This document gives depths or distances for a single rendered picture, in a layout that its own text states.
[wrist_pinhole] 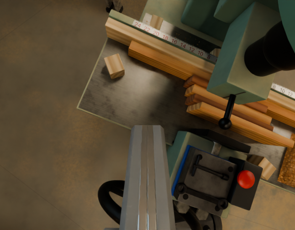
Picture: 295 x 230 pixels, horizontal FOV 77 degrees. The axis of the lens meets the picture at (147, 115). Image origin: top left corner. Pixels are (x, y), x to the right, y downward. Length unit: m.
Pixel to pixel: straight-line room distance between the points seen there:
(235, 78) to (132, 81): 0.22
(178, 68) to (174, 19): 0.24
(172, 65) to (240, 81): 0.16
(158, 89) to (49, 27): 1.23
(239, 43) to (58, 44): 1.31
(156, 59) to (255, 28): 0.18
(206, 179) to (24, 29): 1.49
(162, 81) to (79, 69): 1.02
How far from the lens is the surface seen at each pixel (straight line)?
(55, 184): 1.44
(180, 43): 0.41
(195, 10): 0.56
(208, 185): 0.36
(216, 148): 0.40
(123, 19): 0.42
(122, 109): 0.42
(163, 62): 0.41
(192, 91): 0.40
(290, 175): 0.57
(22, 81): 1.51
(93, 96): 0.42
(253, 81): 0.31
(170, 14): 0.62
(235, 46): 0.33
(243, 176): 0.36
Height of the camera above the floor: 1.31
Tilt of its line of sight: 82 degrees down
